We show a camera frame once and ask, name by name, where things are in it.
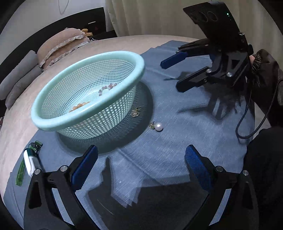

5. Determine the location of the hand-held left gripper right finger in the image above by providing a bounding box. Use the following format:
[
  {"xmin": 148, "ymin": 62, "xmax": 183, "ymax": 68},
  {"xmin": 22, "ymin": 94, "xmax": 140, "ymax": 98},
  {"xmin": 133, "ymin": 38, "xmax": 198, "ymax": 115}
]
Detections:
[{"xmin": 185, "ymin": 145, "xmax": 259, "ymax": 230}]

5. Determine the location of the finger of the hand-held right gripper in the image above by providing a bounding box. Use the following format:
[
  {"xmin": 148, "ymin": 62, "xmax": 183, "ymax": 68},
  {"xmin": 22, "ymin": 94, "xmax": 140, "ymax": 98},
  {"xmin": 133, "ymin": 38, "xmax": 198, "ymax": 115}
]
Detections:
[
  {"xmin": 160, "ymin": 38, "xmax": 213, "ymax": 69},
  {"xmin": 176, "ymin": 66, "xmax": 214, "ymax": 93}
]

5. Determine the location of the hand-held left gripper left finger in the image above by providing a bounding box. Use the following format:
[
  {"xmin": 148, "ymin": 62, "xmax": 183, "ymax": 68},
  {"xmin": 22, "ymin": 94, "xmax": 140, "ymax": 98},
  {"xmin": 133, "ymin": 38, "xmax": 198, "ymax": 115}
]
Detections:
[{"xmin": 23, "ymin": 145, "xmax": 99, "ymax": 230}]

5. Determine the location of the teal plastic mesh basket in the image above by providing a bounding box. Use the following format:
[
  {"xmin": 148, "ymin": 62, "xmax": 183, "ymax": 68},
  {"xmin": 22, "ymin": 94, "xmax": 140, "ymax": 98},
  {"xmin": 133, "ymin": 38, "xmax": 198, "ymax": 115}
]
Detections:
[{"xmin": 31, "ymin": 51, "xmax": 146, "ymax": 140}]

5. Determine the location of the orange bead bracelet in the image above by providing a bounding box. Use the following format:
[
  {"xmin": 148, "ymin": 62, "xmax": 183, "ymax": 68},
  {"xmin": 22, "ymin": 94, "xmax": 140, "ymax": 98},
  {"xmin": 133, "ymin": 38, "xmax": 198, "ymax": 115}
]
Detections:
[{"xmin": 68, "ymin": 101, "xmax": 91, "ymax": 112}]

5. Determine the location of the pink bead necklace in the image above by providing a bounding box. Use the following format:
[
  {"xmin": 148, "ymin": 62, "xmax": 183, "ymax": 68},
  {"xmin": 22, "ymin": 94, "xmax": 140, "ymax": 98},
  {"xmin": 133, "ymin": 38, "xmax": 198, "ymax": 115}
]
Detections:
[{"xmin": 98, "ymin": 83, "xmax": 117, "ymax": 95}]

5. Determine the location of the cream curtain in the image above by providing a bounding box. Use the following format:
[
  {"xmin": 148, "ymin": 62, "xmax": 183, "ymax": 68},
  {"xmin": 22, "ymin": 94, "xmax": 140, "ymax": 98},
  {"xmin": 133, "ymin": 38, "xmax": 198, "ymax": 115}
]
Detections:
[{"xmin": 104, "ymin": 0, "xmax": 283, "ymax": 45}]

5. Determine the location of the blue cloth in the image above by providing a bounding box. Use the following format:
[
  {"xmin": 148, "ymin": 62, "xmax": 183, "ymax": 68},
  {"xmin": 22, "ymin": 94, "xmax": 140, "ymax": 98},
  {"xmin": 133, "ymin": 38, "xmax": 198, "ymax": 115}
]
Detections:
[{"xmin": 3, "ymin": 40, "xmax": 257, "ymax": 230}]

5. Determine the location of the pearl stud earring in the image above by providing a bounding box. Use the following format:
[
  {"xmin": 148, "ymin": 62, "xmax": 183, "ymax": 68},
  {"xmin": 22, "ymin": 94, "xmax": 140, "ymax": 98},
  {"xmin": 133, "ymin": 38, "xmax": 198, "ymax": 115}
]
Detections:
[{"xmin": 149, "ymin": 122, "xmax": 164, "ymax": 132}]

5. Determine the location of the person's black clothing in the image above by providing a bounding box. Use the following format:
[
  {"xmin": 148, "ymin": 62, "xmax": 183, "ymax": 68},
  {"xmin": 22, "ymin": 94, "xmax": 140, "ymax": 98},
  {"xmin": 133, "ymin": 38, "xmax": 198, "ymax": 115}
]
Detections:
[{"xmin": 243, "ymin": 127, "xmax": 283, "ymax": 230}]

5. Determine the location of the black nightstand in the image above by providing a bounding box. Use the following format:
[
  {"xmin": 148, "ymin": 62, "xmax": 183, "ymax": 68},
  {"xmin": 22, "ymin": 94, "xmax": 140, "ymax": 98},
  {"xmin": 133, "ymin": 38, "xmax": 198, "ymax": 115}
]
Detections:
[{"xmin": 91, "ymin": 31, "xmax": 117, "ymax": 41}]

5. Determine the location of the brown teddy bear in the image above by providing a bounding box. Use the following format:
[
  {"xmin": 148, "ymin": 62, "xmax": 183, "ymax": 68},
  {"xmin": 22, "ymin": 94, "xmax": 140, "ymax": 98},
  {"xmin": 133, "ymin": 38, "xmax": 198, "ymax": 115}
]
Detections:
[{"xmin": 80, "ymin": 28, "xmax": 94, "ymax": 38}]

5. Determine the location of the grey pillow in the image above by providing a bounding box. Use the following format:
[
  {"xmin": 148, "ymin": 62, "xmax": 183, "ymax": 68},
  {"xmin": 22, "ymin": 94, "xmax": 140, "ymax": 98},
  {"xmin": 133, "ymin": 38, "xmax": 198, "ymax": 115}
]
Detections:
[
  {"xmin": 5, "ymin": 64, "xmax": 43, "ymax": 110},
  {"xmin": 0, "ymin": 50, "xmax": 38, "ymax": 100}
]

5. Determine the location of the pink frilled pillow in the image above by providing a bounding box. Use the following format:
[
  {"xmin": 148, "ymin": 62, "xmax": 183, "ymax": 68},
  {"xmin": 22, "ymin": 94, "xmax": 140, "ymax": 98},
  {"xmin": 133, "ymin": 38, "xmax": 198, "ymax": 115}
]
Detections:
[
  {"xmin": 40, "ymin": 40, "xmax": 90, "ymax": 71},
  {"xmin": 36, "ymin": 28, "xmax": 90, "ymax": 64}
]

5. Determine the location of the black headboard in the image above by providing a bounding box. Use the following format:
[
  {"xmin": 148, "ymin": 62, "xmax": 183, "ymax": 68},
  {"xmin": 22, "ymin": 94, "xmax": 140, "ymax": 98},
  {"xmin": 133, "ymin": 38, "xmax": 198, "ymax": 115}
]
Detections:
[{"xmin": 0, "ymin": 7, "xmax": 106, "ymax": 84}]

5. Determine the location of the black cable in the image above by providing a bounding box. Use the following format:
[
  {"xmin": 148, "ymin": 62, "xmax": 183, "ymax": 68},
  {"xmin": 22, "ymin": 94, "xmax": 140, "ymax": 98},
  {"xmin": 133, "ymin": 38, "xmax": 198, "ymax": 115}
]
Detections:
[{"xmin": 235, "ymin": 78, "xmax": 283, "ymax": 140}]

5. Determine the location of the white tube with green strap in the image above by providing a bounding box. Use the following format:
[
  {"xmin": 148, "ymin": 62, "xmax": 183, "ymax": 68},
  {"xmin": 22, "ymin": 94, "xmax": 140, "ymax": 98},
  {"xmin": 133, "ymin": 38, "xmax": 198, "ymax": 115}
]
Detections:
[{"xmin": 16, "ymin": 142, "xmax": 43, "ymax": 186}]

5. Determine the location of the thin wall cord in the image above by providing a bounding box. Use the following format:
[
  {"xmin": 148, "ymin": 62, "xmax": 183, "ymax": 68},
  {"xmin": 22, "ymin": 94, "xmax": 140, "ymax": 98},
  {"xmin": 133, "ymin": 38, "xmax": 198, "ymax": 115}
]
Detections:
[{"xmin": 58, "ymin": 0, "xmax": 68, "ymax": 14}]

